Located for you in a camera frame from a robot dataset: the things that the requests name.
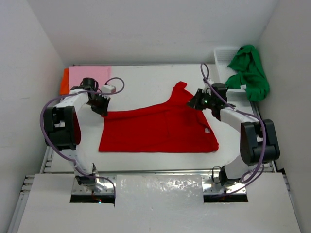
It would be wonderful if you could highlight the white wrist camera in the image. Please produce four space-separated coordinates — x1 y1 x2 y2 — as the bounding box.
203 78 228 97
101 84 117 94

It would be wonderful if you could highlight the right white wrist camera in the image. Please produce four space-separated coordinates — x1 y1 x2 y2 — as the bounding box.
203 78 228 97

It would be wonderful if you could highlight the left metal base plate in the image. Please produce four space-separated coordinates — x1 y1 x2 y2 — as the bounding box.
71 174 117 195

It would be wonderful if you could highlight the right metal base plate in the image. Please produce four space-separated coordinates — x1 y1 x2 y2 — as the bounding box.
201 171 247 196

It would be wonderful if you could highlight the orange t shirt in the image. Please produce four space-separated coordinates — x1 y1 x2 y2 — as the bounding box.
60 68 70 96

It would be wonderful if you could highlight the metal base plate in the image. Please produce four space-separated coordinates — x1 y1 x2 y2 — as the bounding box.
201 171 247 196
71 174 117 195

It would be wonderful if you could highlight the green t shirt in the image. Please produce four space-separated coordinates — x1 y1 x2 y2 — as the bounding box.
225 45 270 101

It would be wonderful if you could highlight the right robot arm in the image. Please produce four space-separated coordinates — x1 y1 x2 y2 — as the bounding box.
187 84 280 186

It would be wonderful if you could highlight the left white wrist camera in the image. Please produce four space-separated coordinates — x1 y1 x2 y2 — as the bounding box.
101 84 117 94

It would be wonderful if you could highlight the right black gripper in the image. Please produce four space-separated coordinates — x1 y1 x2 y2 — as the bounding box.
186 88 215 111

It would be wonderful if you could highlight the white plastic bin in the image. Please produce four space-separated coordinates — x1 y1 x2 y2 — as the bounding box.
214 46 240 83

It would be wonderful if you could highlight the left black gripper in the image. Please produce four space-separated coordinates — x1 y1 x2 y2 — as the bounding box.
86 93 110 117

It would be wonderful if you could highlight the red t shirt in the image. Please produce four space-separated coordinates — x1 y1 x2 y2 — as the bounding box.
99 81 219 153

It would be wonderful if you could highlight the pink t shirt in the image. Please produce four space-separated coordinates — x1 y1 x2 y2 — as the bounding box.
69 66 111 88

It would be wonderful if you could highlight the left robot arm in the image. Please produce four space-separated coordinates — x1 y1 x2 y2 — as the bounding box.
40 78 110 193

